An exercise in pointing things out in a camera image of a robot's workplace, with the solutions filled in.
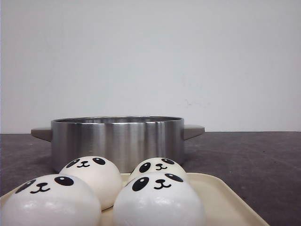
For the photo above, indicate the panda bun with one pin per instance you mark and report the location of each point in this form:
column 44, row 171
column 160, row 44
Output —
column 158, row 199
column 52, row 200
column 158, row 164
column 100, row 174

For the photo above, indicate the stainless steel pot grey handles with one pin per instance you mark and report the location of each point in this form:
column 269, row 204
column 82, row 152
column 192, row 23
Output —
column 124, row 140

